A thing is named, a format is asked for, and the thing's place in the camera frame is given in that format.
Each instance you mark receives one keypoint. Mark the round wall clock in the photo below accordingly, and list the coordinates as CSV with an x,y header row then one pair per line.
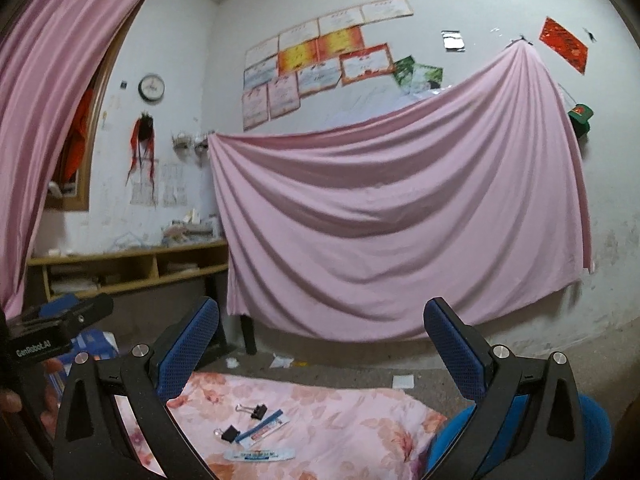
x,y
151,88

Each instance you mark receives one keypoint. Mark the white oval label wrapper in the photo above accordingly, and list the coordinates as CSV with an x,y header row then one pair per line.
x,y
260,456

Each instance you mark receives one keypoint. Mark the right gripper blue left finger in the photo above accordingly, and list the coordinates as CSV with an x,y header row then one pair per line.
x,y
91,440

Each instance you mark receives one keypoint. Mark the red black hanging tassel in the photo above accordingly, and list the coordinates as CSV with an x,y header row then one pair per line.
x,y
142,147

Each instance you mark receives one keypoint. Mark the blue plastic bucket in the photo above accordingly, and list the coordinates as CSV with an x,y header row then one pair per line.
x,y
597,433

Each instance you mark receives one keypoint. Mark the large pink hanging sheet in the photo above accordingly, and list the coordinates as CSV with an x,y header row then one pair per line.
x,y
476,195

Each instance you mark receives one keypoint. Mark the person left hand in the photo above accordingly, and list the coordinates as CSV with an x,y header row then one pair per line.
x,y
10,402

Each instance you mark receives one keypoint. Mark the wall certificates cluster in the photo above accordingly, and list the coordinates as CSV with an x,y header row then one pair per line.
x,y
316,56

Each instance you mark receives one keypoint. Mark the floral pink bedspread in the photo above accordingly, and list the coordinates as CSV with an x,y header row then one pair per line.
x,y
377,433

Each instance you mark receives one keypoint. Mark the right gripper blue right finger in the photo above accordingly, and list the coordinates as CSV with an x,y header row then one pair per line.
x,y
526,422

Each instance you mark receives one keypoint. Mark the white square floor paper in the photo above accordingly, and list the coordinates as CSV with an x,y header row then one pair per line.
x,y
403,382

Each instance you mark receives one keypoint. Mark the white paper scrap on floor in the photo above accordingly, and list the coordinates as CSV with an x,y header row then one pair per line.
x,y
281,362

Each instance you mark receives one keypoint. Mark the pink window curtain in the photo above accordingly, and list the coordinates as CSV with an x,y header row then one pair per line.
x,y
47,61

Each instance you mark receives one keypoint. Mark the wooden window frame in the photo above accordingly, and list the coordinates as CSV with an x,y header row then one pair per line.
x,y
69,188

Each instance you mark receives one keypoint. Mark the green photo on wall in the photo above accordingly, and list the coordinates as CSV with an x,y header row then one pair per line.
x,y
413,77

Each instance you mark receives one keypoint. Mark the stack of papers on shelf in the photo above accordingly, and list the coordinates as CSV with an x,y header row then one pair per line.
x,y
192,229

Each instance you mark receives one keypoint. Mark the small silver wall sticker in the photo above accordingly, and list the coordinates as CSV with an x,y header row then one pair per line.
x,y
453,41

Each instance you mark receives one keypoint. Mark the wooden wall shelf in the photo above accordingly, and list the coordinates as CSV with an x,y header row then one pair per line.
x,y
119,272

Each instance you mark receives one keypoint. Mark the green red hanging cap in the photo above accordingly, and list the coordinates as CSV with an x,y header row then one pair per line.
x,y
580,116

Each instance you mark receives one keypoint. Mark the blue printed carton box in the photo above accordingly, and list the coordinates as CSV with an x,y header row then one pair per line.
x,y
99,344

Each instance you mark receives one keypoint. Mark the red paper wall poster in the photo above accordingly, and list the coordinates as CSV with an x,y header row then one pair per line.
x,y
565,44

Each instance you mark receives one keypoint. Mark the black binder clip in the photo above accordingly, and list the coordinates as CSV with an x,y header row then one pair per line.
x,y
229,434
256,412

